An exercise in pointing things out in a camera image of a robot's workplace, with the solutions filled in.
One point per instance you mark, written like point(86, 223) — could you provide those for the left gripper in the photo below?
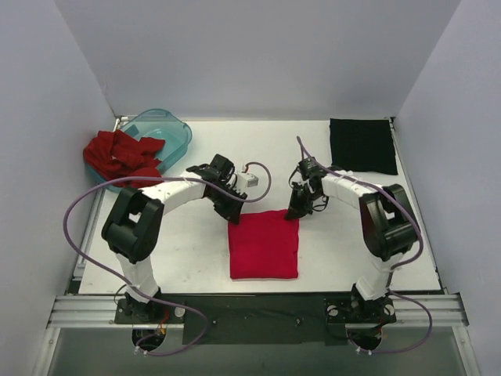
point(228, 199)

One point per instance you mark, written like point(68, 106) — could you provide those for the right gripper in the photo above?
point(299, 193)

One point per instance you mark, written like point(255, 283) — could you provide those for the bright pink-red t shirt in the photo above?
point(264, 245)

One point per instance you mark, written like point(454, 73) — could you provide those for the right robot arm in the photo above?
point(389, 227)

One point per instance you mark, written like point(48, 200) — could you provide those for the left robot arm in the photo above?
point(133, 225)

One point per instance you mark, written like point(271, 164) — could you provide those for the folded black t shirt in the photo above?
point(363, 146)

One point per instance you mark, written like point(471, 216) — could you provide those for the blue plastic tub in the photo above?
point(158, 124)

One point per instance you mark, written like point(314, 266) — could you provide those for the dark red t shirt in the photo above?
point(114, 155)

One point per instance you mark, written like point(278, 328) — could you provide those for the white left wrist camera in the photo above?
point(246, 180)

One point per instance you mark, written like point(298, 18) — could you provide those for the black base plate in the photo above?
point(261, 319)

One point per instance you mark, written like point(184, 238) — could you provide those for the aluminium frame rail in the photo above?
point(98, 311)

